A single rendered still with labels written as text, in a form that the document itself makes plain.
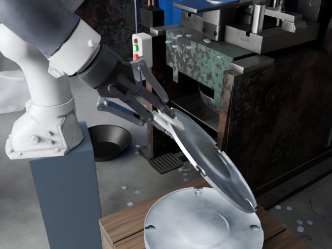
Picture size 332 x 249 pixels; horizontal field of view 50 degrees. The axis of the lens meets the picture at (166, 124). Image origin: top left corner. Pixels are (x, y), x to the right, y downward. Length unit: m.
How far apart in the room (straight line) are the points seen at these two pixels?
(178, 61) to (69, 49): 0.88
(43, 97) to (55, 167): 0.21
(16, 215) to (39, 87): 0.73
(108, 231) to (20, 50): 0.49
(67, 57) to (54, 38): 0.03
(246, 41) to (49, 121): 0.69
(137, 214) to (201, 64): 0.61
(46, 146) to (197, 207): 0.46
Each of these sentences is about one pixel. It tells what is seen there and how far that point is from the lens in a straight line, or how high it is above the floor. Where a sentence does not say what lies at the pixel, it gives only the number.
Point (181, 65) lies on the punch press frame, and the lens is 1.41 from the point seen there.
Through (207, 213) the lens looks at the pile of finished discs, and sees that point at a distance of 0.93.
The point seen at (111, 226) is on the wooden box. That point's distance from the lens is 0.96.
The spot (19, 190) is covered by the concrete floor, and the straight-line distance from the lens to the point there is 1.70.
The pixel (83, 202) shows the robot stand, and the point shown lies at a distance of 1.17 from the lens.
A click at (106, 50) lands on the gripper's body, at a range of 0.62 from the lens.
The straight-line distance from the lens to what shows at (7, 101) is 2.24.
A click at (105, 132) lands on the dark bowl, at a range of 1.92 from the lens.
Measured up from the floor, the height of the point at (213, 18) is 0.73.
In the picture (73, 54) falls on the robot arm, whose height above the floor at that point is 0.85.
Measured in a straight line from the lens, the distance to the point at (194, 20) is 1.45.
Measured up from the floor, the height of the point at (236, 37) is 0.68.
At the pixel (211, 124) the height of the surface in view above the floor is 0.31.
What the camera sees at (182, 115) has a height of 0.62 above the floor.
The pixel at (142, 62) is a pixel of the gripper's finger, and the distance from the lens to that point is 0.63.
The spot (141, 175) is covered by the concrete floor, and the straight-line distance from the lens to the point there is 1.66.
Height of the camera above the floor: 1.04
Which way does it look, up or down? 31 degrees down
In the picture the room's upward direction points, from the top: straight up
